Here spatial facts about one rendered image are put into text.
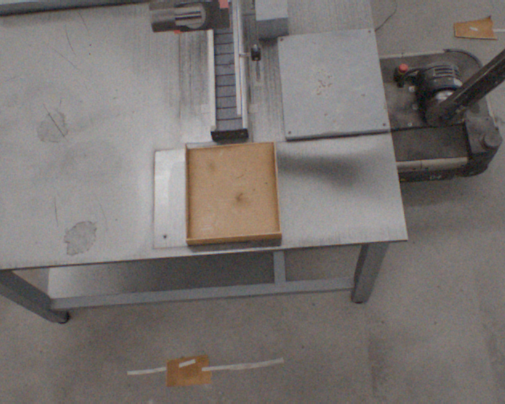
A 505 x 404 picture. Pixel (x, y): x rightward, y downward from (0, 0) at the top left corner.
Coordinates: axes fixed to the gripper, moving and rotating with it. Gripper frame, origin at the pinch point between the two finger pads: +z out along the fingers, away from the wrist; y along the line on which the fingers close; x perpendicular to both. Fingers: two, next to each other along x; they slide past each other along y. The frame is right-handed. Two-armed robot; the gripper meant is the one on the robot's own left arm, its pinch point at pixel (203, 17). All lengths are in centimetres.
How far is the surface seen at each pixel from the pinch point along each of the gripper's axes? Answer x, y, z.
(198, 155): 37.6, 7.9, 13.0
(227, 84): 19.1, -2.1, 22.4
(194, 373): 128, 26, 45
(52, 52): 4, 54, 40
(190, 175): 42.4, 10.4, 9.0
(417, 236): 92, -68, 78
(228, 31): 4.1, -3.5, 34.7
